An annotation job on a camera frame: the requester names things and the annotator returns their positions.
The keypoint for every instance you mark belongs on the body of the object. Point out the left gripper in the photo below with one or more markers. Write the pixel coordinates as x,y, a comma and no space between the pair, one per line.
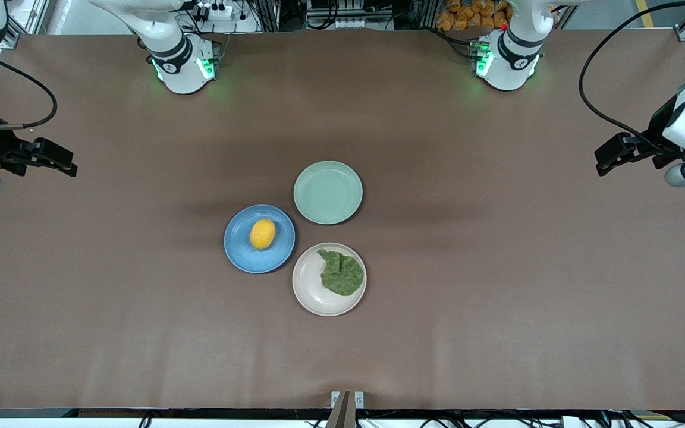
655,139

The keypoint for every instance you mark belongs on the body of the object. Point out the yellow lemon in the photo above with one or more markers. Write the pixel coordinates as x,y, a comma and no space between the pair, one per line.
263,234

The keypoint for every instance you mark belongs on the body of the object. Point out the green lettuce leaf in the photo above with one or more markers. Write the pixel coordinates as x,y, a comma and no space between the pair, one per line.
342,274

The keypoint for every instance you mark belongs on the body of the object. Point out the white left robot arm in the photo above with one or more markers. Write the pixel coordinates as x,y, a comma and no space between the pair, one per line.
512,56

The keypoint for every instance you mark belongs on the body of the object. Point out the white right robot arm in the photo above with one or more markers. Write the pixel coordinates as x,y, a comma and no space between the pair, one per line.
176,53

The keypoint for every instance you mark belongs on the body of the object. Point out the orange snack bag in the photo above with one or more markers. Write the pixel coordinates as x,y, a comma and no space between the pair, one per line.
467,15

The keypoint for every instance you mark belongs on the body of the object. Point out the blue plate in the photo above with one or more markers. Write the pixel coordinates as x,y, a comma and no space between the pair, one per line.
241,249

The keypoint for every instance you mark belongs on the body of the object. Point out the white power strip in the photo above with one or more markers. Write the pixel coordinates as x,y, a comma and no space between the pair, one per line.
214,9

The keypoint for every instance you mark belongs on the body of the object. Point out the mint green plate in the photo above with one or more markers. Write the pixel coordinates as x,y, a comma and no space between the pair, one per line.
327,193

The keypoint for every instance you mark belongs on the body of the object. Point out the beige plate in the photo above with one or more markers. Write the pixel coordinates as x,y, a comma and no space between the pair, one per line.
310,285

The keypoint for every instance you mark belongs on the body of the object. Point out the metal table edge bracket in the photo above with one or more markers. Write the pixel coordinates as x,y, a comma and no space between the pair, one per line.
347,399

